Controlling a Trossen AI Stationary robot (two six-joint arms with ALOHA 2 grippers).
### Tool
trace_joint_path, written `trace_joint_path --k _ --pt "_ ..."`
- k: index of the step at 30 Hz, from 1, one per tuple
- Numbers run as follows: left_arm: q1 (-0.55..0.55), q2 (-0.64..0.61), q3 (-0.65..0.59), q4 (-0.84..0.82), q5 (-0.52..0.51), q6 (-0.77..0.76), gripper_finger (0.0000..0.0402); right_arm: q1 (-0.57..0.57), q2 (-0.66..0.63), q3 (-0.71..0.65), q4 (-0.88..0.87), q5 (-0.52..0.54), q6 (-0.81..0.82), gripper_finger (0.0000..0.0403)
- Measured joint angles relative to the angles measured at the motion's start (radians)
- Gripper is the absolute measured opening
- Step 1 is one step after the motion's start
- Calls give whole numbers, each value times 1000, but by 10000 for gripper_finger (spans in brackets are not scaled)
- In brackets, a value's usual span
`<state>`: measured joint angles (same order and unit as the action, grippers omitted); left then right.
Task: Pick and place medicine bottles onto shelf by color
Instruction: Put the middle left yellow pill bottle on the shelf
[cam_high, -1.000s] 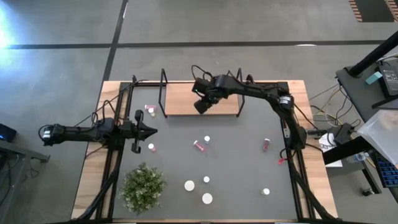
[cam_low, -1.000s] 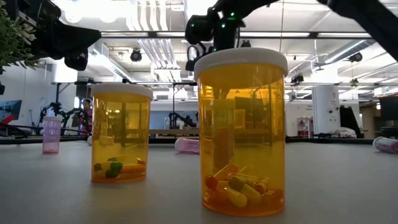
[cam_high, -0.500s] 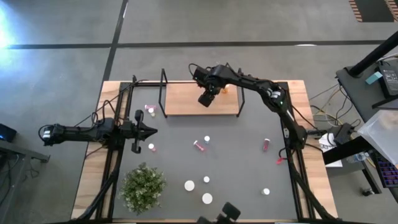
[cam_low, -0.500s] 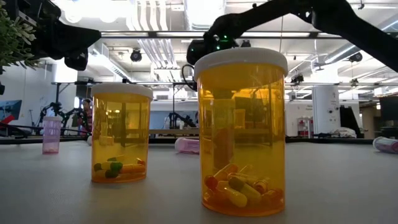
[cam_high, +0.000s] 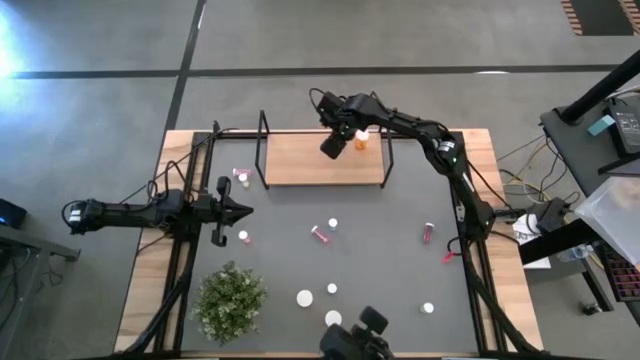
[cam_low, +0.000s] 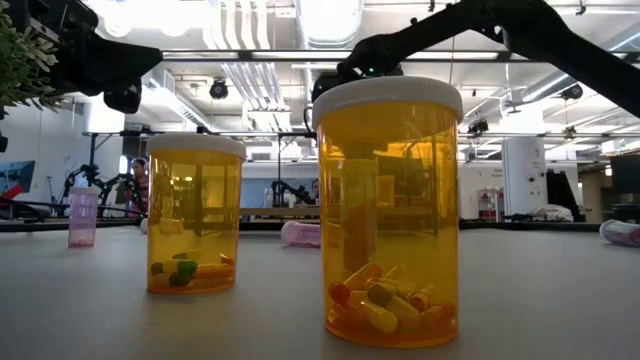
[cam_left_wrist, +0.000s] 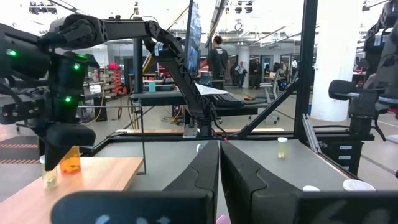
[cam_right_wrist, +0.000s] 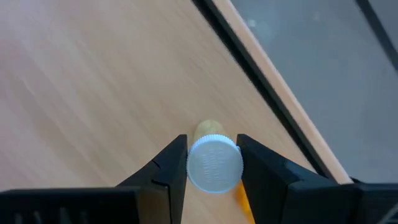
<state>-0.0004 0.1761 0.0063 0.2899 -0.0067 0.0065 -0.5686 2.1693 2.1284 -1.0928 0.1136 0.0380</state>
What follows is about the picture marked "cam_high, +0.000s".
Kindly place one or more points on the small teal box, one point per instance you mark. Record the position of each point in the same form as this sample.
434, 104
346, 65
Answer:
601, 125

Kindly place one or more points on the black side table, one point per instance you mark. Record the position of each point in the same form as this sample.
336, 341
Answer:
575, 145

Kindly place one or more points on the black caster foot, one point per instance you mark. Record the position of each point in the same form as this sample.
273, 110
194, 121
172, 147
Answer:
590, 307

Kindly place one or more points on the small orange pill bottle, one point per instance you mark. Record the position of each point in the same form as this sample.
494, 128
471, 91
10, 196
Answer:
361, 141

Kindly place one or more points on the black power supply box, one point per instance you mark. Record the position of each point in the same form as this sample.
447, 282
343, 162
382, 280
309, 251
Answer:
552, 212

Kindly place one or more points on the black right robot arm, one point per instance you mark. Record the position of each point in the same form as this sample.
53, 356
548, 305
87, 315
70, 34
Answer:
425, 131

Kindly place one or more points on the clear plastic sheet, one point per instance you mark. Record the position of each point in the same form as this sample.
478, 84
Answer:
615, 215

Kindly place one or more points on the black bulky device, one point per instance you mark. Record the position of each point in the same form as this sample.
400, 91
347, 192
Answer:
350, 342

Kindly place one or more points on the clear plastic bottle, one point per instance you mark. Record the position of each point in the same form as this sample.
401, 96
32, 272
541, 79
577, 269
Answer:
575, 253

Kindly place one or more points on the purple pill bottle white cap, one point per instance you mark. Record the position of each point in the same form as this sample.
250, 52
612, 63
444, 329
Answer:
332, 288

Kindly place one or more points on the white printed paper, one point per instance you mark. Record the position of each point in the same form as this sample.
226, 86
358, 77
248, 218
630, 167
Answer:
525, 235

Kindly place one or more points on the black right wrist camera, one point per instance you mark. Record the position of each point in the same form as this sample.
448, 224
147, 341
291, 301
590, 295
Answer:
329, 106

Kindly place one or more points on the dark rug red striped edges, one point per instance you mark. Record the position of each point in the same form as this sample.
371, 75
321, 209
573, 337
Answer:
600, 17

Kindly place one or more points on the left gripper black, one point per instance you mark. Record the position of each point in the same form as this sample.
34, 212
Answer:
210, 210

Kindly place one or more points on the black stand beam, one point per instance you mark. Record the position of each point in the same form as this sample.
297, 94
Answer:
555, 242

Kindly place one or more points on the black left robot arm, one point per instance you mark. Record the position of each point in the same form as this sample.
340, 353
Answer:
130, 214

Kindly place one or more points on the grey desk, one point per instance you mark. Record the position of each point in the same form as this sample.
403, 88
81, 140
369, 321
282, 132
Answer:
25, 240

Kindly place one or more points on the wooden shelf black metal frame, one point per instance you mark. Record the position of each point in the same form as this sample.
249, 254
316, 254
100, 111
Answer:
300, 165

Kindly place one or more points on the green artificial potted plant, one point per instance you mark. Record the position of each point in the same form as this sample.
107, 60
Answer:
227, 302

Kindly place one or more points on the black slotted rack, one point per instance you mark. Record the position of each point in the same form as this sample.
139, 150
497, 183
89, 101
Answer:
622, 275

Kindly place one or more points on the black power adapter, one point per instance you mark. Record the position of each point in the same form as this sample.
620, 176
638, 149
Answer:
627, 127

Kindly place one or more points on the black device blue light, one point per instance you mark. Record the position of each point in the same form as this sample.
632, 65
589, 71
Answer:
11, 212

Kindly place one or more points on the teal pill bottle white cap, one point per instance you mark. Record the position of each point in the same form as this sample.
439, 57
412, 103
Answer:
333, 223

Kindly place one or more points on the large orange pill bottle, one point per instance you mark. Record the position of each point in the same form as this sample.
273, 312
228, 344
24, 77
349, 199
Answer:
333, 317
304, 298

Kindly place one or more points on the black round pole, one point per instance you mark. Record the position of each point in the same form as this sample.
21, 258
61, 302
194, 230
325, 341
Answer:
600, 90

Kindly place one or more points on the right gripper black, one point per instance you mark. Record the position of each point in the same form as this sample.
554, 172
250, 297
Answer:
349, 125

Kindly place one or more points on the yellow-green pill bottle white cap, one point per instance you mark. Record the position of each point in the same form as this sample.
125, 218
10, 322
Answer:
426, 308
244, 179

